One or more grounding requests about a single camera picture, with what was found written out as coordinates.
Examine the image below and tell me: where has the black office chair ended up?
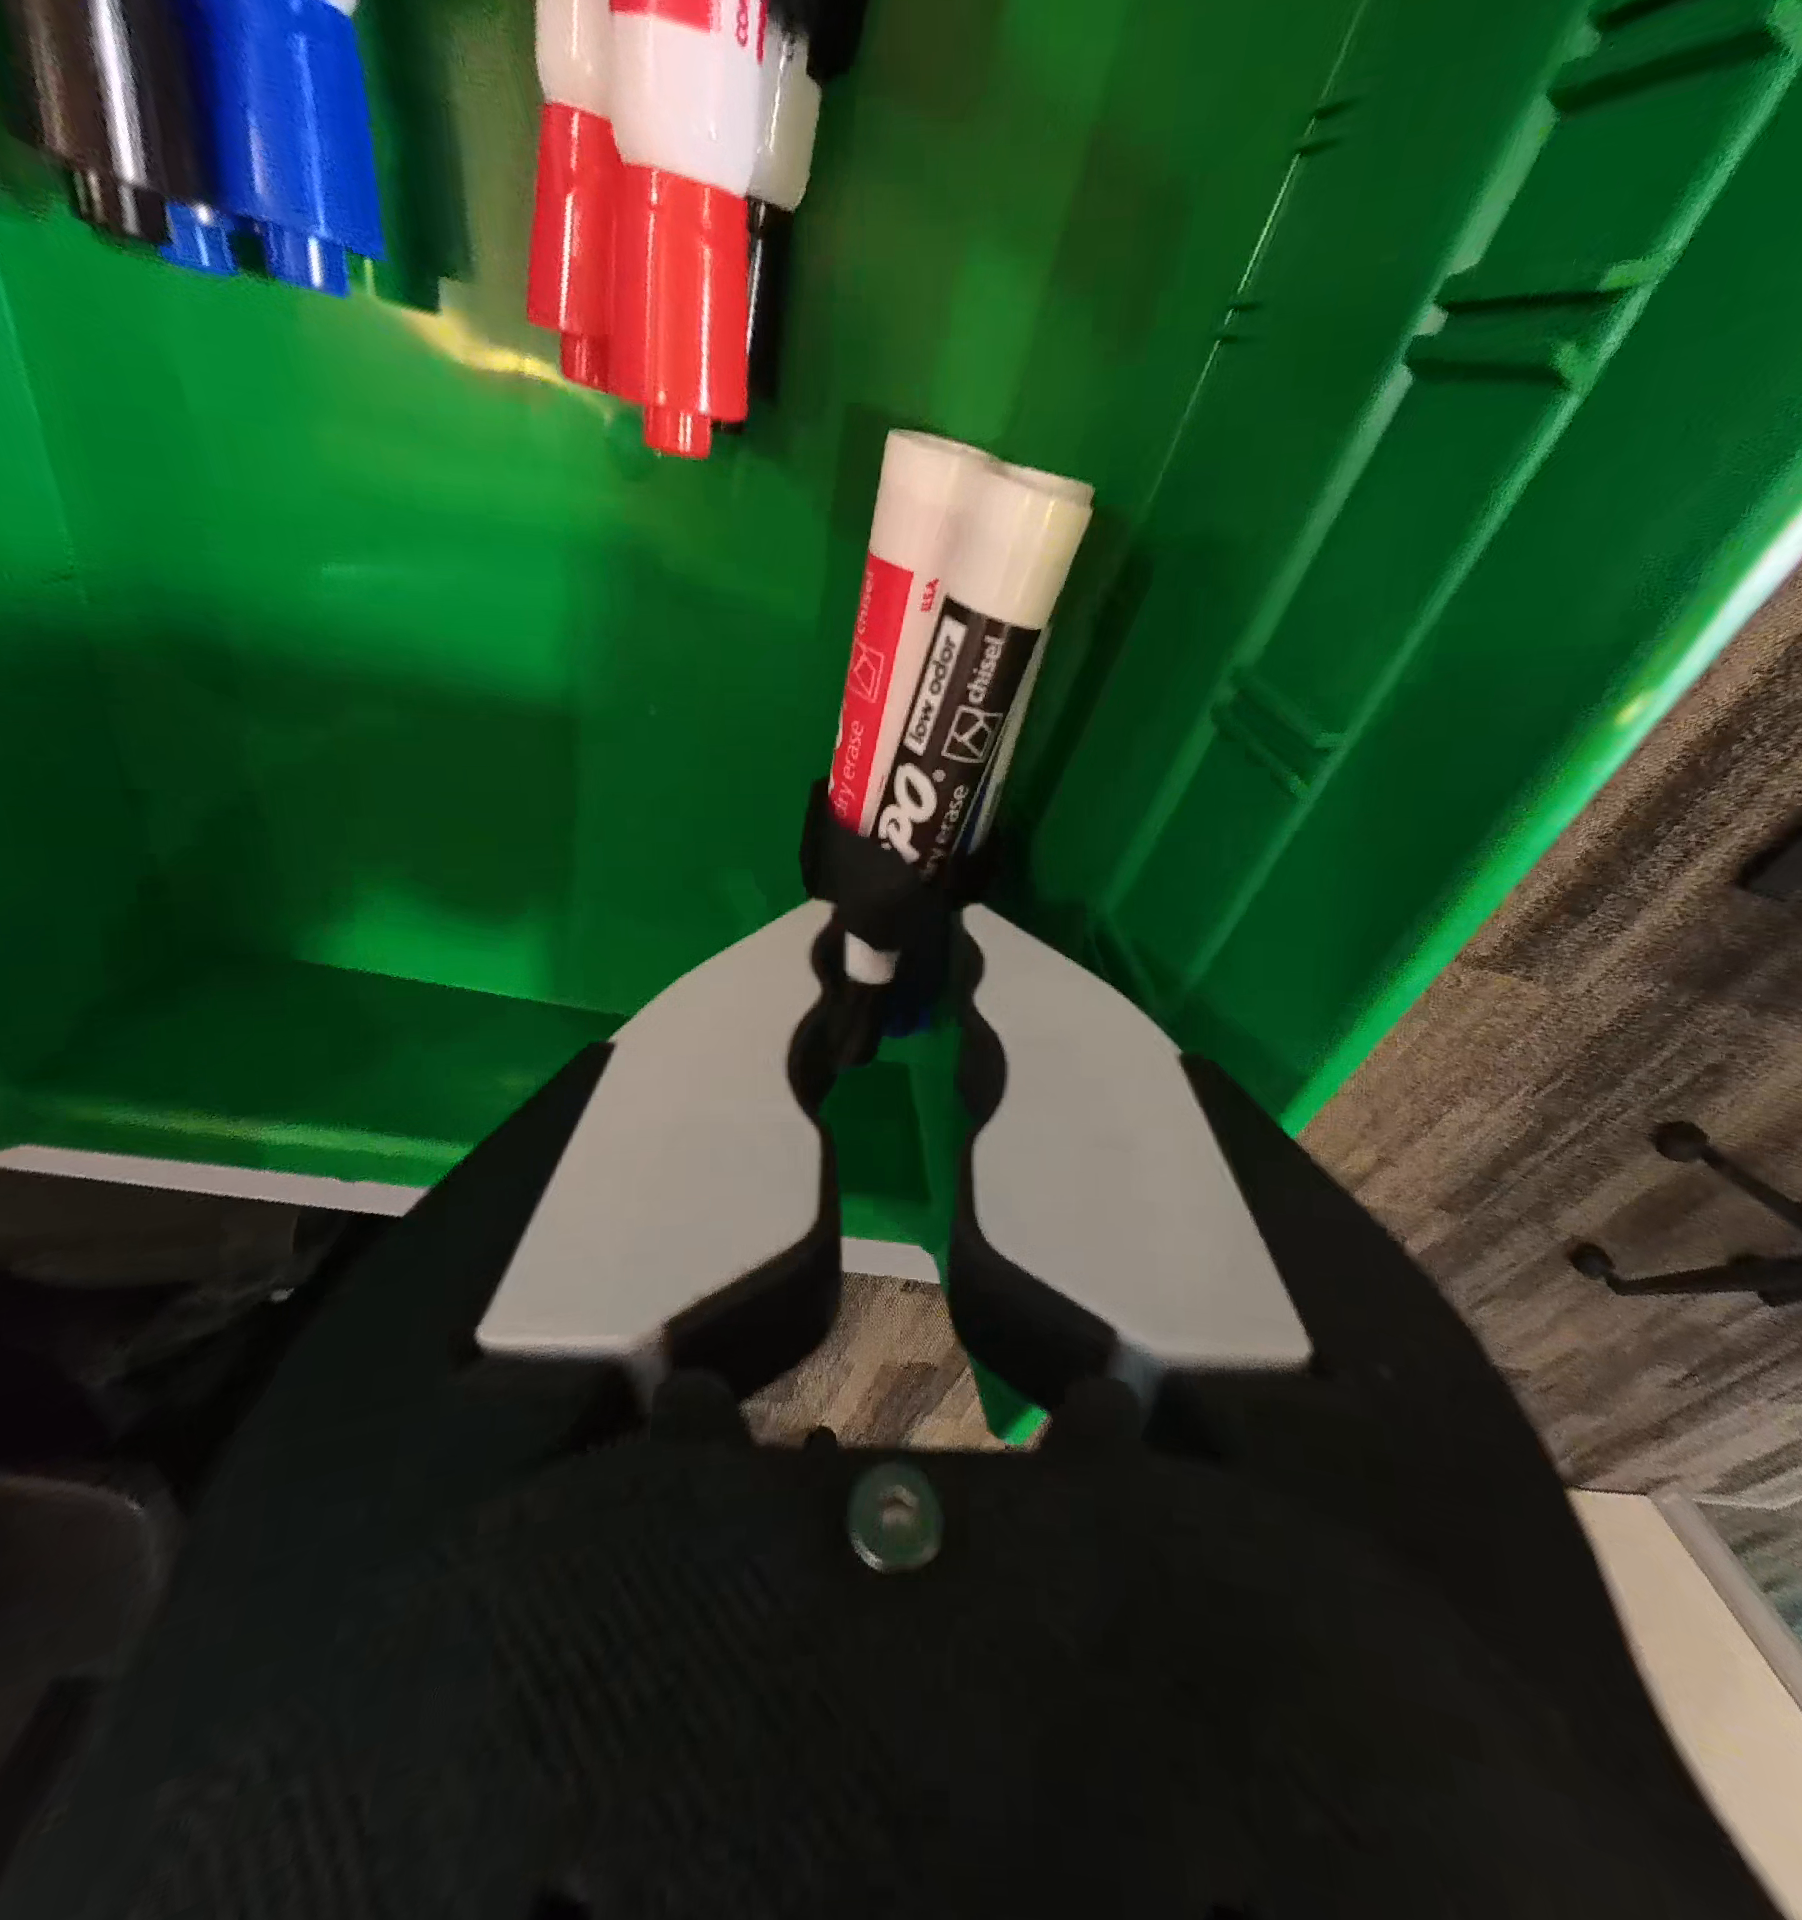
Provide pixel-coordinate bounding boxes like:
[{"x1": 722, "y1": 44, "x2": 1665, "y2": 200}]
[{"x1": 1568, "y1": 1117, "x2": 1802, "y2": 1310}]

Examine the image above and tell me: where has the red dry erase marker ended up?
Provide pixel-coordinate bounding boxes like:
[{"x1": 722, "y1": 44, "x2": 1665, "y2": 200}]
[
  {"x1": 523, "y1": 0, "x2": 621, "y2": 393},
  {"x1": 826, "y1": 429, "x2": 995, "y2": 841},
  {"x1": 609, "y1": 0, "x2": 762, "y2": 462}
]

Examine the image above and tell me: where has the green plastic bin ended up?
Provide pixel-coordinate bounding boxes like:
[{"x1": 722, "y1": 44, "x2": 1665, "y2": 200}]
[{"x1": 0, "y1": 0, "x2": 1802, "y2": 1448}]

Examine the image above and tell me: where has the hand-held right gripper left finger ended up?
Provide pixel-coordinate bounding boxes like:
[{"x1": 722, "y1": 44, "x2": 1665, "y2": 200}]
[{"x1": 476, "y1": 900, "x2": 846, "y2": 1400}]

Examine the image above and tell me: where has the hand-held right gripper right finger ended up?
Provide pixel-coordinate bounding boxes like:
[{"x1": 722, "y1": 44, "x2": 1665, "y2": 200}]
[{"x1": 943, "y1": 904, "x2": 1316, "y2": 1405}]

